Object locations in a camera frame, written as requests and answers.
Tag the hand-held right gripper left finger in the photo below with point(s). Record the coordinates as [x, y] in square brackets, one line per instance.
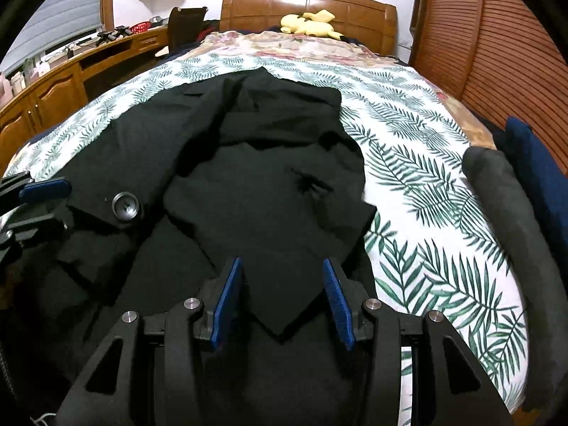
[226, 306]

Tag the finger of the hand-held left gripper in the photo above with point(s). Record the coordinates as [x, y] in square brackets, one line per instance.
[40, 222]
[44, 190]

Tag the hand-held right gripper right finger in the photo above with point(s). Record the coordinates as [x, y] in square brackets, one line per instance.
[339, 306]

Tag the black buttoned coat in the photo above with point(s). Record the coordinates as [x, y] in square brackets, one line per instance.
[266, 164]

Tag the wooden desk cabinet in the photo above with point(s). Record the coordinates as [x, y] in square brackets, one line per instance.
[57, 93]

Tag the row of toiletry bottles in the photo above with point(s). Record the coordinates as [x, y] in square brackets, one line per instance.
[17, 82]

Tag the leaf print bed sheet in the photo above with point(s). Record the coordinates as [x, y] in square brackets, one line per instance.
[421, 186]

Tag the grey window blind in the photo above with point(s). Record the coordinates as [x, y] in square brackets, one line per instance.
[57, 22]

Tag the folded grey garment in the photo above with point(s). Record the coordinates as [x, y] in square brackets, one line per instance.
[501, 213]

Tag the red basket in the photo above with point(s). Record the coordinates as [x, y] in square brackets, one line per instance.
[139, 27]

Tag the dark chair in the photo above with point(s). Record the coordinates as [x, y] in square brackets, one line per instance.
[186, 26]

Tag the folded navy garment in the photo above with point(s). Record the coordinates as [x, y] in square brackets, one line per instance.
[532, 164]

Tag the floral blanket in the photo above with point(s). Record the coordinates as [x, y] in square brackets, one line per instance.
[284, 46]

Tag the yellow plush toy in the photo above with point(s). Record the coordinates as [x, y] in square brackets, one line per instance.
[310, 26]

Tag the wooden louvered wardrobe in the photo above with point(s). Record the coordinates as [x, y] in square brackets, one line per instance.
[501, 53]

